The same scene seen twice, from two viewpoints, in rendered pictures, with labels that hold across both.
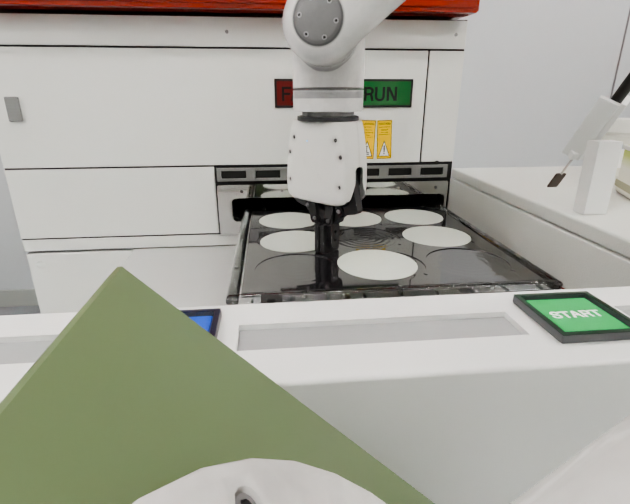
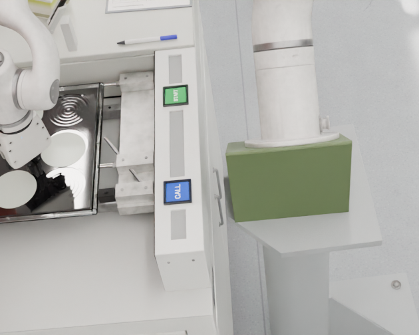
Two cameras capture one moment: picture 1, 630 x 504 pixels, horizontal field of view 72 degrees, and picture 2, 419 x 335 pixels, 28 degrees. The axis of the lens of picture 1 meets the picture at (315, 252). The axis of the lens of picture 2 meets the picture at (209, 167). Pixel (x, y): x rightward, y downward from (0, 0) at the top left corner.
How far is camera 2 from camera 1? 1.58 m
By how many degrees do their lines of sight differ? 68
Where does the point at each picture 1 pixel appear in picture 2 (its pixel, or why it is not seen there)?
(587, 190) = (73, 42)
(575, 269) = (95, 72)
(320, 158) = (32, 137)
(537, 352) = (191, 111)
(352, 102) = not seen: hidden behind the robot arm
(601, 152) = (70, 26)
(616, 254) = (112, 58)
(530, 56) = not seen: outside the picture
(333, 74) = not seen: hidden behind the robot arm
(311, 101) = (26, 119)
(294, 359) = (190, 162)
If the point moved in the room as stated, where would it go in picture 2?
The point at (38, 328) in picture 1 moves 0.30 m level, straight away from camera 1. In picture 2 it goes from (165, 230) to (25, 312)
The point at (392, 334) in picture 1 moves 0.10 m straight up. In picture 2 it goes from (176, 141) to (169, 109)
